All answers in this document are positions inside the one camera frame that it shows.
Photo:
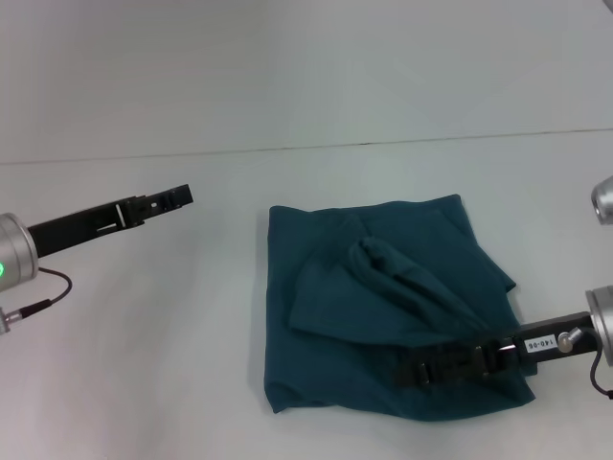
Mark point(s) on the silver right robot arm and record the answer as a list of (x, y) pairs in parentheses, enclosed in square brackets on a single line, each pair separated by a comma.
[(602, 326)]

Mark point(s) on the teal t-shirt with FREE print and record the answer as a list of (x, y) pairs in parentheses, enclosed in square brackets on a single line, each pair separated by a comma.
[(383, 311)]

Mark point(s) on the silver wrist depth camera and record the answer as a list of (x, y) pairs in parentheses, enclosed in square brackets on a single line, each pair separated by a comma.
[(604, 201)]

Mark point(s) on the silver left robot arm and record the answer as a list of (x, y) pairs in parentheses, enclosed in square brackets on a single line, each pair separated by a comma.
[(14, 254)]

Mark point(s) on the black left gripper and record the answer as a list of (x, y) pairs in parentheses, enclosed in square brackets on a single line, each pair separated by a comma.
[(76, 230)]

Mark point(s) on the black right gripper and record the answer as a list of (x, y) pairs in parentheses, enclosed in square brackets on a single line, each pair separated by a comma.
[(551, 342)]

